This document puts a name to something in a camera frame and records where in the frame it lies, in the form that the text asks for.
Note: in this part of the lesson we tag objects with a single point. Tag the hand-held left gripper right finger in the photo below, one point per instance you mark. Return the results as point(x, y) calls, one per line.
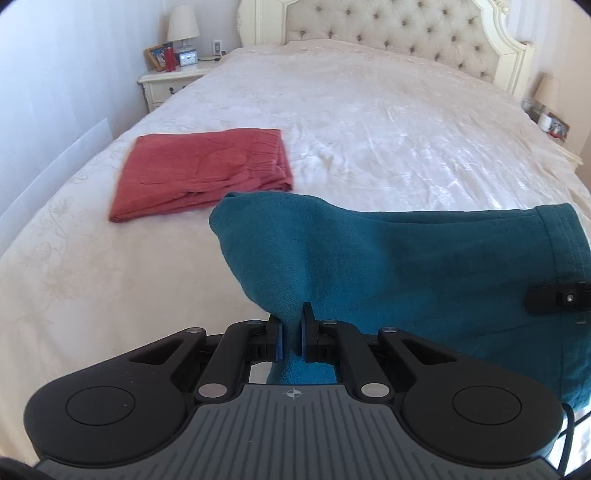
point(301, 339)

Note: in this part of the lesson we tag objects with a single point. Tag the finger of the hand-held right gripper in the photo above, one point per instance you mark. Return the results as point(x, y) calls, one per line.
point(554, 299)

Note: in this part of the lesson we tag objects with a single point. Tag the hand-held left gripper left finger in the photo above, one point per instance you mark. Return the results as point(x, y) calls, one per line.
point(280, 342)

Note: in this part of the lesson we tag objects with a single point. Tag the teal pants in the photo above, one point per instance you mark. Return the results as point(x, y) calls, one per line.
point(415, 258)

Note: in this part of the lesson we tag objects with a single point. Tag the red folded pants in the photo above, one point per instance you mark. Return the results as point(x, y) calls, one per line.
point(198, 170)

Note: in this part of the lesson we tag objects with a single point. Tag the beige shade table lamp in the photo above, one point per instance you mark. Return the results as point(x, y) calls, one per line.
point(547, 92)

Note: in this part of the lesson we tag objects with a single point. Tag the cream nightstand with drawer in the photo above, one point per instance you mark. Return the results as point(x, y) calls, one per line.
point(168, 87)

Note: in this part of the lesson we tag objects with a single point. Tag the small alarm clock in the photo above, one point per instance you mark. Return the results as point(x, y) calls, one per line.
point(188, 58)

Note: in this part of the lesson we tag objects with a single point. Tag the red bottle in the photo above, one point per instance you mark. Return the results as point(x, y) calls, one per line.
point(170, 59)

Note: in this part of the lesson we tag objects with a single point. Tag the cream tufted headboard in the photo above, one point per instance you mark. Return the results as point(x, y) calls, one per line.
point(392, 27)

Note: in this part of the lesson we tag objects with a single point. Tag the white shade table lamp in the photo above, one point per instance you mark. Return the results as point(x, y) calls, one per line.
point(183, 25)

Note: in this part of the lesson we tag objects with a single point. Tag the small picture frame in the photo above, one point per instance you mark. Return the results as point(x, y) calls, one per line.
point(560, 127)

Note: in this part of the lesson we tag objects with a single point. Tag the white wall outlet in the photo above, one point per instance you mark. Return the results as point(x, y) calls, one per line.
point(217, 47)

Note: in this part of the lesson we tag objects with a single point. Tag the wooden picture frame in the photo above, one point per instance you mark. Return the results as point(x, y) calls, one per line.
point(154, 57)

